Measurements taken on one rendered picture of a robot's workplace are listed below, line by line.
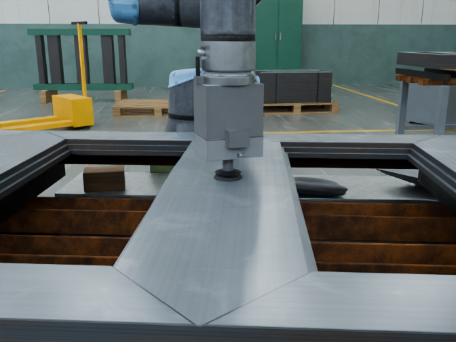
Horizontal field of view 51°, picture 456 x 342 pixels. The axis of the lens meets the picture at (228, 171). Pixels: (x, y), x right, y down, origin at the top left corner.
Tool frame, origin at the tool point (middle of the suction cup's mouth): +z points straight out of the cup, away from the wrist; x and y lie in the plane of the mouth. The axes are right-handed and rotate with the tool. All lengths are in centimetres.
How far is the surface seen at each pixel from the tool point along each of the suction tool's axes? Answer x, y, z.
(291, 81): 544, 288, 41
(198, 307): -31.7, -13.8, -0.8
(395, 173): 31, 56, 12
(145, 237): -16.8, -15.3, -0.8
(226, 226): -16.8, -6.1, -0.8
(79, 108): 513, 1, 60
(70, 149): 38.4, -21.1, 1.4
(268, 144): 20.4, 15.7, -0.6
